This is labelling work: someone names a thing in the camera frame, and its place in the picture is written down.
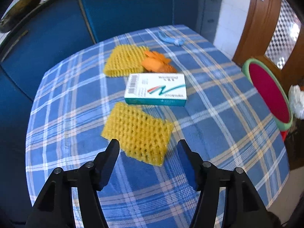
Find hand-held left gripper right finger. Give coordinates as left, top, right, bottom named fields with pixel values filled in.
left=178, top=139, right=273, bottom=228

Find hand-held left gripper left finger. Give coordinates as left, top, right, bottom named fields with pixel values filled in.
left=25, top=139, right=120, bottom=228

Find yellow foam net sleeve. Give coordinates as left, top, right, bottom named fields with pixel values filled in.
left=103, top=45, right=149, bottom=78
left=102, top=102, right=174, bottom=167

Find blue plaid tablecloth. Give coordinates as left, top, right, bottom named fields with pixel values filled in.
left=26, top=24, right=291, bottom=228

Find white medicine box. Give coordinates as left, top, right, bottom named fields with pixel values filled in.
left=124, top=74, right=187, bottom=106

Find red stool with green rim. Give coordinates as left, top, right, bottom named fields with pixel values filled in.
left=242, top=58, right=294, bottom=138

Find white plastic bag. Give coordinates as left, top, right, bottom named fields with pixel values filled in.
left=288, top=85, right=304, bottom=119

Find wooden door with glass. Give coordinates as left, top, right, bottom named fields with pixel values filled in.
left=232, top=0, right=304, bottom=93

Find blue lower cabinets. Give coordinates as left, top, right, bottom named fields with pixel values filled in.
left=0, top=0, right=226, bottom=219

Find black wok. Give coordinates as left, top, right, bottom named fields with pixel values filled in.
left=0, top=0, right=45, bottom=33

